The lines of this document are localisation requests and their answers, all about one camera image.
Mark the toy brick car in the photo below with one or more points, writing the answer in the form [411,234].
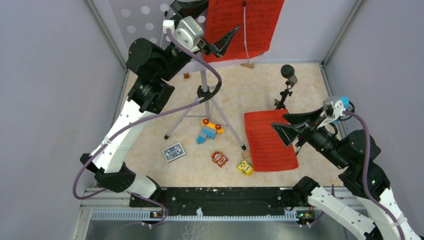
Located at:
[209,131]

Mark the red sheet music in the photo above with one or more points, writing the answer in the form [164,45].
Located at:
[257,20]
[268,151]

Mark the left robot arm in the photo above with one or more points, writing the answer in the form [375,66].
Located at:
[155,67]

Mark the blue playing card deck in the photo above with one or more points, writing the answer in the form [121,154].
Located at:
[173,152]

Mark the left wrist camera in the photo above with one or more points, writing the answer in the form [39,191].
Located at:
[188,32]

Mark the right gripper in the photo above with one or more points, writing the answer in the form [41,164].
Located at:
[287,132]

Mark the wooden wedge block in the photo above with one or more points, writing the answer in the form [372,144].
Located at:
[248,65]

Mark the red owl toy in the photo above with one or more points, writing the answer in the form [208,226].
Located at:
[219,158]

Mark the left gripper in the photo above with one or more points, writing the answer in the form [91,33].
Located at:
[193,8]

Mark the blue microphone with tripod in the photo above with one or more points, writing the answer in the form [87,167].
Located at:
[351,108]

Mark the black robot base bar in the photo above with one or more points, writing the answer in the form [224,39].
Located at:
[235,201]

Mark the black microphone tripod stand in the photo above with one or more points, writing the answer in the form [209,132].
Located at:
[288,72]

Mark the wooden block lower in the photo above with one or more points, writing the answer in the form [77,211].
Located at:
[246,154]

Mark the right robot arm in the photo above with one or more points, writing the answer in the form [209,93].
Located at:
[355,155]

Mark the yellow owl toy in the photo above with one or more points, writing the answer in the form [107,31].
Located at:
[245,168]

